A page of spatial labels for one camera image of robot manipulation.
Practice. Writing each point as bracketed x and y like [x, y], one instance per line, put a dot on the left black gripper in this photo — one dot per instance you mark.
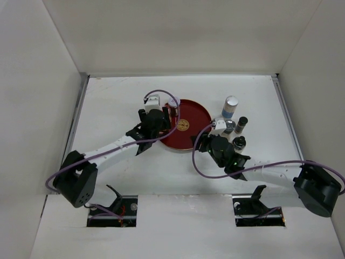
[165, 124]

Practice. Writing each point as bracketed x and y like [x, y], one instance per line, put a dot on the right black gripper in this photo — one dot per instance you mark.
[204, 138]

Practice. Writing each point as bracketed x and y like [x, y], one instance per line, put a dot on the dark jar white lid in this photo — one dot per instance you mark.
[173, 104]

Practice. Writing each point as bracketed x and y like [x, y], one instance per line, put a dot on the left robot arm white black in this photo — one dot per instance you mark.
[76, 180]

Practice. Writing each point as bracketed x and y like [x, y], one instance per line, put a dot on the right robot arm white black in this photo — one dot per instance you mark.
[294, 183]

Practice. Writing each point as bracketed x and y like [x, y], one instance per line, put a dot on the black grinder bottle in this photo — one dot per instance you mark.
[239, 143]

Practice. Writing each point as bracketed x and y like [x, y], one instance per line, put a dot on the small black cap spice bottle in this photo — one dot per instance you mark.
[240, 125]

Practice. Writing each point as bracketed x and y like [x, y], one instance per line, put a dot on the clear dome cap bottle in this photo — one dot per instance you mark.
[230, 127]

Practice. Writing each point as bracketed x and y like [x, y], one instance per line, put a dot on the red round tray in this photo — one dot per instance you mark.
[194, 117]

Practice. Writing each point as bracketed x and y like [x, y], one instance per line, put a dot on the tall blue label salt bottle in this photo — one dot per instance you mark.
[230, 105]

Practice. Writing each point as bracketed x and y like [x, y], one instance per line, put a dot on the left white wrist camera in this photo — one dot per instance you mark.
[152, 102]

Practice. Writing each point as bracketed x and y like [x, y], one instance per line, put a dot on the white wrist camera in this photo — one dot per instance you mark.
[218, 127]
[152, 102]

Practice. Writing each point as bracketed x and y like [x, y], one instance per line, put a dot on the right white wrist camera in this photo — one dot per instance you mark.
[218, 127]

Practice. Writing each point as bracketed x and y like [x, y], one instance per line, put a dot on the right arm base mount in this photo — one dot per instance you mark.
[249, 211]

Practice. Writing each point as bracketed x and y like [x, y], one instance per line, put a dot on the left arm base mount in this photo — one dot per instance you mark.
[123, 206]

